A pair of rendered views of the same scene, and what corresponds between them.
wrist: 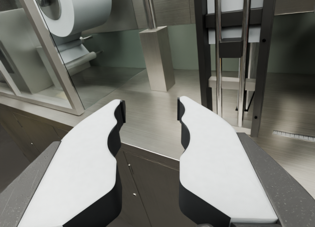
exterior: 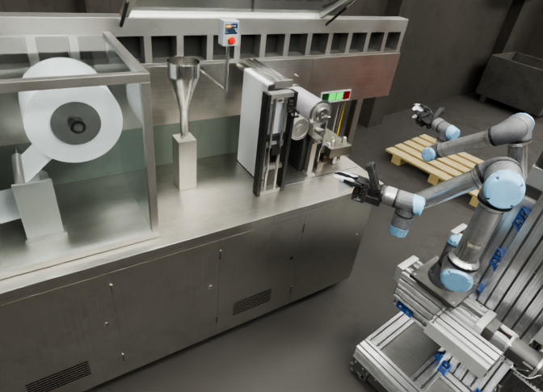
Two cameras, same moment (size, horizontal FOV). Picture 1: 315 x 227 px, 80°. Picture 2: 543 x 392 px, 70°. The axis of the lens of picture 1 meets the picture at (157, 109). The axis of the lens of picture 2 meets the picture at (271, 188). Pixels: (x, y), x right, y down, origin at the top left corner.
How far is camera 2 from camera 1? 1.58 m
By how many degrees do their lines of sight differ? 61
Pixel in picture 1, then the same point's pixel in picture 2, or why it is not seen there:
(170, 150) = (261, 214)
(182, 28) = (173, 126)
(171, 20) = (163, 120)
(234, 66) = (216, 151)
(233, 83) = (273, 166)
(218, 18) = (271, 137)
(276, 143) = (291, 189)
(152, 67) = (186, 169)
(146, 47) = (184, 153)
